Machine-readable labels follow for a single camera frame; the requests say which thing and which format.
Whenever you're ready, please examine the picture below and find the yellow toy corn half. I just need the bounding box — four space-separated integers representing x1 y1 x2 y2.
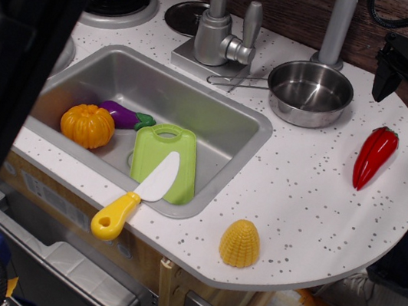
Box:
219 219 261 268

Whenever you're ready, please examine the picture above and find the orange toy pumpkin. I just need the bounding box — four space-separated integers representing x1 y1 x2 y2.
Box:
60 104 115 150

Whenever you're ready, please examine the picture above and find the purple toy eggplant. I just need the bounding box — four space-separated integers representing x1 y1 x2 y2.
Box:
99 100 156 130

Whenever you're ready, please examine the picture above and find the stove burner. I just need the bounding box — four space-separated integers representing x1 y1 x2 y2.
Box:
48 36 76 77
79 0 159 30

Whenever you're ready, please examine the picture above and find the red toy pepper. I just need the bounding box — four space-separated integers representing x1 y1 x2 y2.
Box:
352 127 400 191

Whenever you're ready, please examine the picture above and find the white yellow toy knife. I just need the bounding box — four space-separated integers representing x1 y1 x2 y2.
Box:
90 151 180 241

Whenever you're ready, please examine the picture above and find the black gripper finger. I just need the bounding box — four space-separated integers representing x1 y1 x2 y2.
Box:
372 60 405 102

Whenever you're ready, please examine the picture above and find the silver toy faucet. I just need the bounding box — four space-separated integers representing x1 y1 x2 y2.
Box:
170 0 264 90

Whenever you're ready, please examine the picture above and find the green toy cutting board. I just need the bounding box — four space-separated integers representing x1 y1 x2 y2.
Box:
130 123 197 205

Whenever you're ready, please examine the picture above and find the grey vertical pole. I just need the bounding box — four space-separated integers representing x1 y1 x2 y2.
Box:
311 0 359 71

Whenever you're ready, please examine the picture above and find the grey oven door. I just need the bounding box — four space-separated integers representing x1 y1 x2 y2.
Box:
0 185 156 306

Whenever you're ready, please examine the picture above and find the back stove burner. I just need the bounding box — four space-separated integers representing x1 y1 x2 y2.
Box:
79 0 159 30

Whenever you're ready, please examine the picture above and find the front stove burner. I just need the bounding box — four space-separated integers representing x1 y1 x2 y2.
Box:
48 36 76 77

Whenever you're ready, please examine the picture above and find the grey sink basin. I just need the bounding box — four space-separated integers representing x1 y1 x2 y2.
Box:
25 45 272 219

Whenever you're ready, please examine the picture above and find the small steel pan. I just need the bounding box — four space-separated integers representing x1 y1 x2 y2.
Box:
201 46 359 135

